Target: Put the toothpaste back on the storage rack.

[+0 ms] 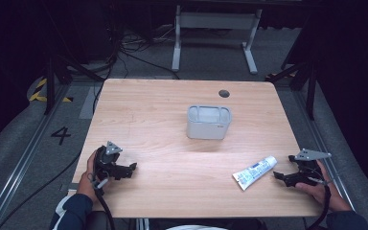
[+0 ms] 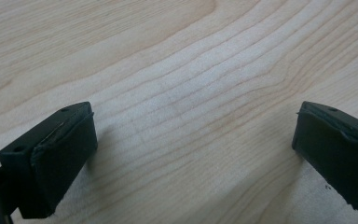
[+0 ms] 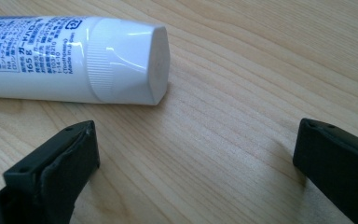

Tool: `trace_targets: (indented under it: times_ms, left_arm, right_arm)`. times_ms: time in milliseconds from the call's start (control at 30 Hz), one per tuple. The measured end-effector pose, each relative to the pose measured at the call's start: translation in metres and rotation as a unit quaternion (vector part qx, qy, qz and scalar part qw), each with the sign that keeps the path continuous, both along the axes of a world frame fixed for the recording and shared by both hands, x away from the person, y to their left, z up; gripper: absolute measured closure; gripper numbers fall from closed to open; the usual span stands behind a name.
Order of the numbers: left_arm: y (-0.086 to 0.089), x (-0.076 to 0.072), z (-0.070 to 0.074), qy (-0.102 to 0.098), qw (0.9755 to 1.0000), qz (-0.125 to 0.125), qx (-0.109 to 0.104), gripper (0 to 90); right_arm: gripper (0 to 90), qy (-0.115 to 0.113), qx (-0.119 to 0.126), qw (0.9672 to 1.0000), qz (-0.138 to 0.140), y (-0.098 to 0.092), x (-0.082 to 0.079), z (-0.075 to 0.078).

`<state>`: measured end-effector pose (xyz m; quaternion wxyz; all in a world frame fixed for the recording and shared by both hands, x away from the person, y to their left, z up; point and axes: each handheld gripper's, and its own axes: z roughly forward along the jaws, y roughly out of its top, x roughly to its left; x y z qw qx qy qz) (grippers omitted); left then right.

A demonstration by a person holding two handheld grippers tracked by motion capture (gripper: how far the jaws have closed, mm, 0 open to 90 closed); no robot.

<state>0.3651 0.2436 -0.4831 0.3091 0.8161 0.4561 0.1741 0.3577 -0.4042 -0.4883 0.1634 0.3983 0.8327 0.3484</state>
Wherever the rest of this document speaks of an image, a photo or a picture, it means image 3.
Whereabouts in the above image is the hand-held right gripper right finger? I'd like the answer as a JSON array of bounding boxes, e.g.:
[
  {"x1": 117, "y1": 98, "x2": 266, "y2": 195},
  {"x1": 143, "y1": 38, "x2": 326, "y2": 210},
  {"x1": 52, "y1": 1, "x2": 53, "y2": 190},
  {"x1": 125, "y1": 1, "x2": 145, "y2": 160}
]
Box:
[{"x1": 292, "y1": 118, "x2": 358, "y2": 224}]

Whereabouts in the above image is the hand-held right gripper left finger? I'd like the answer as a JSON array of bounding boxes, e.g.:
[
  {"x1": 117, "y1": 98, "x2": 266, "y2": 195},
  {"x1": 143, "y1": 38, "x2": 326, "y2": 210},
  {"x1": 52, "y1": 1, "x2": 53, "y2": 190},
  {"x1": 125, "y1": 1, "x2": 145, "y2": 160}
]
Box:
[{"x1": 0, "y1": 119, "x2": 101, "y2": 224}]

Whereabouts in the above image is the white toothpaste tube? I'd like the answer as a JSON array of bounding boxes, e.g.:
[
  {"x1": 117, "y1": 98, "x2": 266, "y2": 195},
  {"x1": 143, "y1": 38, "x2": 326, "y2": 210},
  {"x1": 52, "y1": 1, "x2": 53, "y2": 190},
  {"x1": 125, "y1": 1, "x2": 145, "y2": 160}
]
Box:
[{"x1": 0, "y1": 15, "x2": 172, "y2": 106}]

